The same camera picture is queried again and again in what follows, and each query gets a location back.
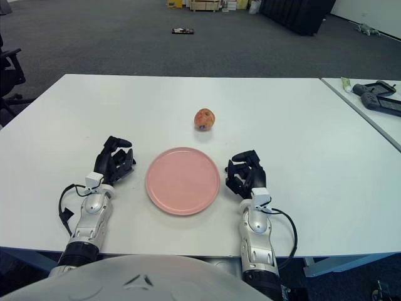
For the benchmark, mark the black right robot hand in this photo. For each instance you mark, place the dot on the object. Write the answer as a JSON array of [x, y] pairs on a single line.
[[255, 177]]

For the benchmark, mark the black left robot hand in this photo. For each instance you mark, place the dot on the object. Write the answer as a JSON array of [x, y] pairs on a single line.
[[105, 163]]

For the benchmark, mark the red yellow apple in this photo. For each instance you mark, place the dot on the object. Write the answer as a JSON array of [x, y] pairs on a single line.
[[205, 118]]

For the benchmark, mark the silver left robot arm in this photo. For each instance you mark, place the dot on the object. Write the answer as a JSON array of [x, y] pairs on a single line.
[[91, 219]]

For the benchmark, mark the pink round plate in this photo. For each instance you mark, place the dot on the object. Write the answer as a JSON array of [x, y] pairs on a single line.
[[182, 181]]

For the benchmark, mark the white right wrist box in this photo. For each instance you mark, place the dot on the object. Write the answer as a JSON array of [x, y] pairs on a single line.
[[260, 197]]

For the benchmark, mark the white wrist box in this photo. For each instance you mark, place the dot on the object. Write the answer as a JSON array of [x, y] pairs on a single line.
[[260, 197], [93, 180]]

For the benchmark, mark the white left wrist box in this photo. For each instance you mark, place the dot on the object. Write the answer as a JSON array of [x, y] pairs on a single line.
[[93, 180]]

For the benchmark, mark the grey white robot torso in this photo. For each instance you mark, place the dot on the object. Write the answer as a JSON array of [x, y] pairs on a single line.
[[141, 282]]

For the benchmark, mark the green white tube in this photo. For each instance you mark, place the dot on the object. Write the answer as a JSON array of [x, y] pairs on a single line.
[[346, 84]]

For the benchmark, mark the black office chair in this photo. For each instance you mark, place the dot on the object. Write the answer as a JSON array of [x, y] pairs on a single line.
[[11, 67]]

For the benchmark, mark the black handheld controller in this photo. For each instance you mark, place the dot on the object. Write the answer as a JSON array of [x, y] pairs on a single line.
[[360, 88]]

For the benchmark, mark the black controller with screen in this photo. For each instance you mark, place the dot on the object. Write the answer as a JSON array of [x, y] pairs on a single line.
[[369, 100]]

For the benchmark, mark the flat black floor item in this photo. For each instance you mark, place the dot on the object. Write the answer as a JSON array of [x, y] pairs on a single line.
[[182, 31]]

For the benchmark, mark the black curtain partition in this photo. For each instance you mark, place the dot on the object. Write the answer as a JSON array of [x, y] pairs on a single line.
[[297, 14]]

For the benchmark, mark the white plastic bag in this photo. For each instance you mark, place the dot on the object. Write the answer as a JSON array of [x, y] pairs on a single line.
[[254, 7]]

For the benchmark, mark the yellow box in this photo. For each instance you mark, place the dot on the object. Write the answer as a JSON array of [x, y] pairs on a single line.
[[173, 3]]

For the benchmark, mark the yellow carton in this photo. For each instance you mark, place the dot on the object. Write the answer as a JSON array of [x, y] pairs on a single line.
[[242, 3]]

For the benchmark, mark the white boxes stack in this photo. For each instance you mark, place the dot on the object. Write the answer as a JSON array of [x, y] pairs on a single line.
[[230, 3]]

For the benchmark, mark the wooden crate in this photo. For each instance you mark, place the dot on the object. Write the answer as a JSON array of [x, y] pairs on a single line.
[[205, 5]]

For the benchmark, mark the grey robot dog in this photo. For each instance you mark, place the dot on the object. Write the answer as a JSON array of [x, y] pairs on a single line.
[[366, 29]]

